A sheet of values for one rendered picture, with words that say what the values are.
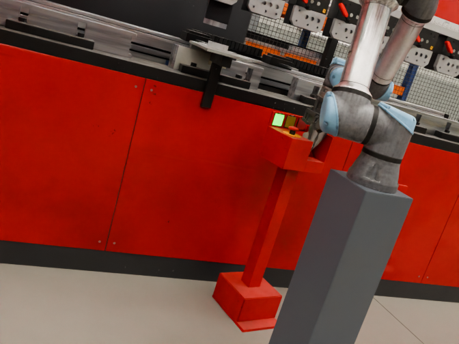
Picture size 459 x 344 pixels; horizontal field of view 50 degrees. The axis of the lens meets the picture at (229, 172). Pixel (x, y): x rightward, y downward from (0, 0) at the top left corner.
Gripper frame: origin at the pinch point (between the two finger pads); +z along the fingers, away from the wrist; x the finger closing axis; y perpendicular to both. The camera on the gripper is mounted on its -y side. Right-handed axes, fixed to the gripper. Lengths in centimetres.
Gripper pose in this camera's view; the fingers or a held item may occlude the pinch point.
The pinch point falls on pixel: (311, 148)
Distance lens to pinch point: 196.1
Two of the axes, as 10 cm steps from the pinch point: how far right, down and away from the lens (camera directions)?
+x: -8.2, -0.8, -5.7
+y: -4.8, -4.5, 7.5
